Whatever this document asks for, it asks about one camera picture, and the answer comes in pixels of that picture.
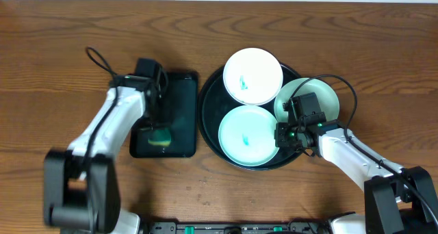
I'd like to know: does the pale green plate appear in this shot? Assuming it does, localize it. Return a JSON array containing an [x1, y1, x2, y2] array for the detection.
[[274, 78, 339, 122]]

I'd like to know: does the green yellow sponge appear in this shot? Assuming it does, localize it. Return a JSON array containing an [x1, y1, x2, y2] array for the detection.
[[148, 128, 172, 147]]

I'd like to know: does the mint green plate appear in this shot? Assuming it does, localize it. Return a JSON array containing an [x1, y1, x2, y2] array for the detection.
[[218, 105, 279, 167]]

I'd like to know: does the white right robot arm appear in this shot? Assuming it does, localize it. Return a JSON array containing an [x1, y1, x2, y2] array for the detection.
[[274, 112, 437, 233]]

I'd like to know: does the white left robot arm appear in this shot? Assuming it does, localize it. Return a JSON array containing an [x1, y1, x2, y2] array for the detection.
[[43, 75, 162, 233]]

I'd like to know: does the black rectangular tray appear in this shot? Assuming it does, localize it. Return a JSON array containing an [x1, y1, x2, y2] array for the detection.
[[129, 72, 198, 158]]

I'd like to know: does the black round tray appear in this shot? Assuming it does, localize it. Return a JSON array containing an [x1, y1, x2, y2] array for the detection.
[[196, 66, 301, 171]]

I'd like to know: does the white plate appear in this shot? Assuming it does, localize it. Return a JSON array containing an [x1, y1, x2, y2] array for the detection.
[[222, 48, 283, 105]]

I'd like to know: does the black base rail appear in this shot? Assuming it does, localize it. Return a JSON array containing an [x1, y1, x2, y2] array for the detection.
[[138, 220, 332, 234]]

